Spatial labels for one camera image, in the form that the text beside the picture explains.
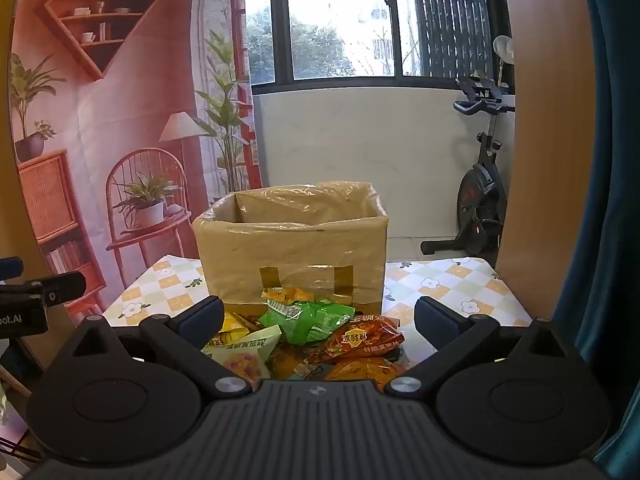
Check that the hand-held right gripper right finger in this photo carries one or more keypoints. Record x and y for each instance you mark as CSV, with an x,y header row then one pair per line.
x,y
434,321

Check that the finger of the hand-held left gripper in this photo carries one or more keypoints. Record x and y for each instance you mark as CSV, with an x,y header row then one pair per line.
x,y
60,286
11,269

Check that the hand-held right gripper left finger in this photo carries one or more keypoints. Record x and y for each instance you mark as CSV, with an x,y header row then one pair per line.
x,y
202,319

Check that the small yellow snack packet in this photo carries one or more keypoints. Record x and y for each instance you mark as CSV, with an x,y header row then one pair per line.
x,y
232,324

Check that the pale yellow green snack packet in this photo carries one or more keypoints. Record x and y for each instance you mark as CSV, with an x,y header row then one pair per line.
x,y
240,355

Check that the red snack packet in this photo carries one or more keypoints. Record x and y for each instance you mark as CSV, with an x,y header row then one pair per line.
x,y
360,340

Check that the small orange snack packet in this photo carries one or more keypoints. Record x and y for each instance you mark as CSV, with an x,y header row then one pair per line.
x,y
285,294

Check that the cardboard box with plastic liner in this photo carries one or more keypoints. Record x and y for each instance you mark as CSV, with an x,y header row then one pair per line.
x,y
290,250

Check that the checked floral tablecloth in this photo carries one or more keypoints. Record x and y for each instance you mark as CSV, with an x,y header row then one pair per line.
x,y
465,285

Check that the black exercise bike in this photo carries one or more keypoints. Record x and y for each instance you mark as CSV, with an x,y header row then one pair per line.
x,y
480,200

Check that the printed room backdrop cloth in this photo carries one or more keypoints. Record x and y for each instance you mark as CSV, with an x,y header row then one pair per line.
x,y
125,110

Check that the wooden door panel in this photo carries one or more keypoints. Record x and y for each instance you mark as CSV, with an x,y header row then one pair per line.
x,y
545,135

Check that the teal curtain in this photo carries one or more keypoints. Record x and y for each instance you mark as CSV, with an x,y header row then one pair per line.
x,y
610,185

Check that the white cloth bag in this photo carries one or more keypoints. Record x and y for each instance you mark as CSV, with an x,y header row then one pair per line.
x,y
502,49

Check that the black framed window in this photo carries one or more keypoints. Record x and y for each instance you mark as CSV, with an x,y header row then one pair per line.
x,y
280,20

